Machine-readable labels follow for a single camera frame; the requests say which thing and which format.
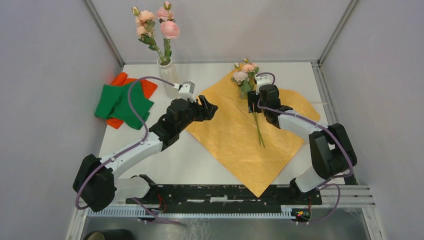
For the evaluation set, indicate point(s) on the green cloth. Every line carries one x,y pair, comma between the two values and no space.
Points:
124,103

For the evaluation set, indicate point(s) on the orange cloth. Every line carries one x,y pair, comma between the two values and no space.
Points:
122,79

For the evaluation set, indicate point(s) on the white ribbed vase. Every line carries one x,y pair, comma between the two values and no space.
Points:
169,73

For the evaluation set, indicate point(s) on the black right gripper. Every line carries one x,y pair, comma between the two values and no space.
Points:
252,97

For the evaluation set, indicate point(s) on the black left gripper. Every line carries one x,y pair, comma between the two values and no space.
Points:
206,110

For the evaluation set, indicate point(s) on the cream printed ribbon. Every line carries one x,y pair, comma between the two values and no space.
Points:
318,103

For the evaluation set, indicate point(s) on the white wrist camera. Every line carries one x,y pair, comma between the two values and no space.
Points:
186,91
261,80

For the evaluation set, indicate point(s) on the pink artificial flower bouquet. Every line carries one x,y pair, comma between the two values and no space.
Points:
244,76

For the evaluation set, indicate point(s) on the single artificial flower stem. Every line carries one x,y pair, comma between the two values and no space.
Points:
145,28

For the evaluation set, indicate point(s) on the aluminium frame rail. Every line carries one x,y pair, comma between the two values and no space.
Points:
348,195

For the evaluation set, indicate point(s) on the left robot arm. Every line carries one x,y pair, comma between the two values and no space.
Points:
98,181

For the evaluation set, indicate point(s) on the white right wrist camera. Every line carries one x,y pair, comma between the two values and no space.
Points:
261,80

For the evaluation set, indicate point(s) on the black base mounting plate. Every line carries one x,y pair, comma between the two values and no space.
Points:
224,208

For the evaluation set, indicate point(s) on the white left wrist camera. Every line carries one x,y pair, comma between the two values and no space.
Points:
186,91

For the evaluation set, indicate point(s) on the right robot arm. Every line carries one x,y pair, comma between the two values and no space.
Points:
332,154

